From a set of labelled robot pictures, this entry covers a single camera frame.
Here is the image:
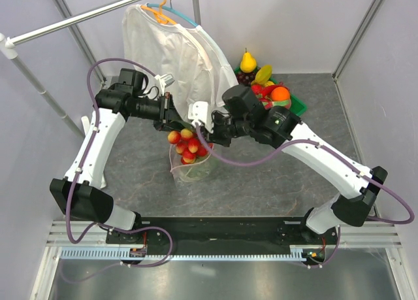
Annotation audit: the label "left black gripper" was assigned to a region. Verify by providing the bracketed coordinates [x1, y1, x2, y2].
[130, 92, 189, 134]

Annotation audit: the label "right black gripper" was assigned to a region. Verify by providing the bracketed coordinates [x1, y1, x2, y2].
[200, 110, 251, 147]

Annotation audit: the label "red lychee bunch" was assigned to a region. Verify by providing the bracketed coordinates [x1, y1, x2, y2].
[167, 128, 208, 165]

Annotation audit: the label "clear pink-dotted zip bag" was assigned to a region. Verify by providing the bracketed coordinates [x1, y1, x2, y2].
[169, 145, 219, 183]

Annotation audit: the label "orange fruit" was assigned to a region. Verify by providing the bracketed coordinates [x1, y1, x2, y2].
[270, 86, 291, 101]

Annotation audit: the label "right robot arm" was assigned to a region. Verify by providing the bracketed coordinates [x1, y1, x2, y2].
[196, 85, 387, 244]

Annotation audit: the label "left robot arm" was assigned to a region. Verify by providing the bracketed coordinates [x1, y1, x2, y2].
[50, 69, 182, 243]

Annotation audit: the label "pink dragon fruit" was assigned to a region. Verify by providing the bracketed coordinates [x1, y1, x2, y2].
[258, 97, 291, 109]

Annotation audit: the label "red pepper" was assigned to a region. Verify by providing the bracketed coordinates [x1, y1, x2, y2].
[259, 83, 283, 97]

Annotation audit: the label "dark purple grapes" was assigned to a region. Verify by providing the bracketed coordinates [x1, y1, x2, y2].
[236, 70, 256, 86]

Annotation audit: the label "white t-shirt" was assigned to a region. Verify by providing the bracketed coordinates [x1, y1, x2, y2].
[122, 5, 238, 120]

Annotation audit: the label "yellow star fruit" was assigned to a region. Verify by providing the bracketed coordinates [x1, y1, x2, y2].
[251, 65, 272, 86]

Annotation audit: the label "yellow pear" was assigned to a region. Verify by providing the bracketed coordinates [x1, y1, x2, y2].
[240, 50, 257, 73]

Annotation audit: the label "green plastic tray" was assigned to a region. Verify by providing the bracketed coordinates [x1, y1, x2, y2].
[234, 67, 308, 116]

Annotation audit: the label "orange clothes hanger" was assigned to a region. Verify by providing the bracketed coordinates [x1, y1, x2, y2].
[140, 0, 176, 25]

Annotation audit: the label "teal clothes hanger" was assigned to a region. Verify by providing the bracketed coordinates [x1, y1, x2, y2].
[146, 2, 229, 65]

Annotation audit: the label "white metal clothes rack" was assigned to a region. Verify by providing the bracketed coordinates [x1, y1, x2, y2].
[0, 0, 202, 189]

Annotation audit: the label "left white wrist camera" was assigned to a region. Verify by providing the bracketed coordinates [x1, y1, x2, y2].
[154, 74, 175, 92]

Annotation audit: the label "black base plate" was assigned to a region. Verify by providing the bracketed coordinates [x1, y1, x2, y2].
[106, 214, 340, 254]

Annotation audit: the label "light blue cable duct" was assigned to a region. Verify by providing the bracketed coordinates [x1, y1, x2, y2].
[60, 247, 306, 261]

